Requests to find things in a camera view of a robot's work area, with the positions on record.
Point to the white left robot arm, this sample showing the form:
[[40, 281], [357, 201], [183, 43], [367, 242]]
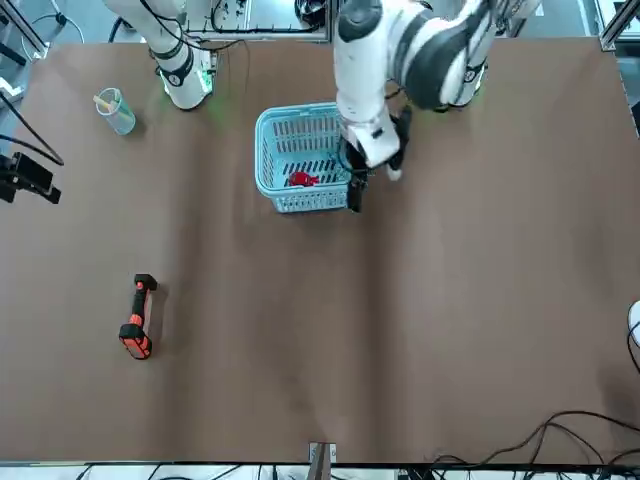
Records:
[[360, 65]]

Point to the aluminium frame post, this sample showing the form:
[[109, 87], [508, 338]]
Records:
[[320, 460], [616, 25]]

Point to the orange black barcode scanner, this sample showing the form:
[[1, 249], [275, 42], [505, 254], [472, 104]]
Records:
[[137, 320]]

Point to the red toy car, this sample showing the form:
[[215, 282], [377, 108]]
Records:
[[301, 179]]

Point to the black camera clamp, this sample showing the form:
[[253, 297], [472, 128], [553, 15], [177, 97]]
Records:
[[30, 177]]

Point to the pale green marker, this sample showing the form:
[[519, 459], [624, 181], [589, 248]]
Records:
[[103, 104]]

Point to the metal frame rail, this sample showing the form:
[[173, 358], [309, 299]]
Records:
[[260, 34]]

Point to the clear plastic cup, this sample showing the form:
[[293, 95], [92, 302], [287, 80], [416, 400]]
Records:
[[120, 119]]

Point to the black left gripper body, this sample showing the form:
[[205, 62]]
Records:
[[357, 169]]

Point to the light blue plastic basket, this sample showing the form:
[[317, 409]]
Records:
[[265, 150]]

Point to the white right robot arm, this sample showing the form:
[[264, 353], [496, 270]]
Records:
[[182, 80]]

